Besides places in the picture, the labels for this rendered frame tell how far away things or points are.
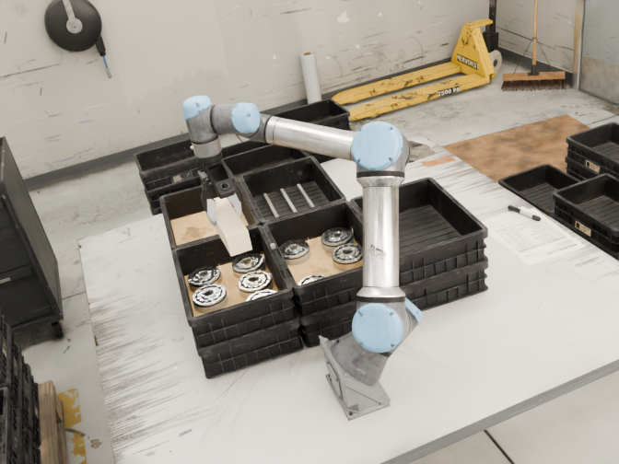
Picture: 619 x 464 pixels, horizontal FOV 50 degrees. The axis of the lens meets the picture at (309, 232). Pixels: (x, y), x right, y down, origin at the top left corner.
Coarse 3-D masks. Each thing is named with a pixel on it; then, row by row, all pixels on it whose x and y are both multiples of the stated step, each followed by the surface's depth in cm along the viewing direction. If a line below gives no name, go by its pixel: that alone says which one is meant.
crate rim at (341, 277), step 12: (336, 204) 221; (348, 204) 219; (288, 216) 219; (360, 216) 212; (264, 228) 214; (276, 252) 201; (288, 276) 190; (336, 276) 186; (348, 276) 187; (360, 276) 188; (300, 288) 184; (312, 288) 186
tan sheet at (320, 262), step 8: (312, 240) 223; (320, 240) 222; (312, 248) 219; (320, 248) 218; (312, 256) 215; (320, 256) 214; (328, 256) 214; (304, 264) 212; (312, 264) 211; (320, 264) 210; (328, 264) 210; (296, 272) 209; (304, 272) 208; (312, 272) 207; (320, 272) 207; (328, 272) 206; (336, 272) 206; (296, 280) 205
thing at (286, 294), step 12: (252, 228) 216; (204, 240) 214; (264, 240) 208; (276, 264) 196; (180, 276) 198; (180, 288) 193; (288, 288) 185; (252, 300) 183; (264, 300) 183; (276, 300) 184; (216, 312) 181; (228, 312) 181; (240, 312) 182; (192, 324) 180
